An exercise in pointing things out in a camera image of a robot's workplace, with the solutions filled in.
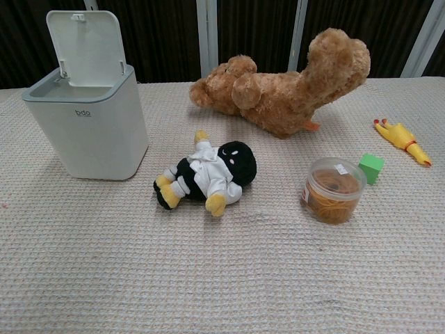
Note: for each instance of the yellow rubber chicken toy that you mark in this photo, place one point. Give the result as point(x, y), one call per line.
point(403, 135)

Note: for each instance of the white metal frame post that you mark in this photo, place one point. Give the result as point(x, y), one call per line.
point(207, 35)
point(298, 31)
point(94, 5)
point(422, 38)

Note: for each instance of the clear jar of rubber bands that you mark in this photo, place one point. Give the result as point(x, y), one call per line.
point(332, 198)

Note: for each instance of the green cube block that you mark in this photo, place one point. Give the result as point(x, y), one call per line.
point(371, 168)

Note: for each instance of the black plush doll white jacket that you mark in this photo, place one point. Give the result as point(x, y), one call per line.
point(236, 163)

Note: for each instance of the white lidded trash bin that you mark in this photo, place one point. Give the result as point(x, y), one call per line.
point(94, 139)

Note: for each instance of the brown teddy bear plush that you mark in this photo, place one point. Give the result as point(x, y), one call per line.
point(288, 101)

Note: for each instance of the beige woven table cloth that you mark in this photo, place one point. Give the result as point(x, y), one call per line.
point(222, 264)

